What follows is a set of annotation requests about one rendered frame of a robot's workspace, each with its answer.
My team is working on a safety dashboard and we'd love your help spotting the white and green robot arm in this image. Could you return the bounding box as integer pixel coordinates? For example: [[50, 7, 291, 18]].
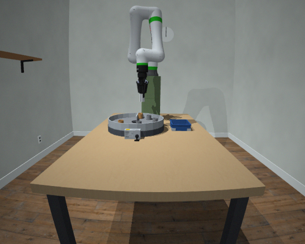
[[128, 6, 165, 76]]

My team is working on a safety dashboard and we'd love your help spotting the grey round turntable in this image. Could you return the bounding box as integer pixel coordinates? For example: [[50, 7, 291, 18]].
[[108, 113, 164, 141]]

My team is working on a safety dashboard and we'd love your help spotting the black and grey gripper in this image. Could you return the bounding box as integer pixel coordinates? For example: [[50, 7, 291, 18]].
[[136, 73, 149, 102]]

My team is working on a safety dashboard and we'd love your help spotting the blue open crate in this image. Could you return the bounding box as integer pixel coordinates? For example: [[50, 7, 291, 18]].
[[170, 119, 191, 131]]

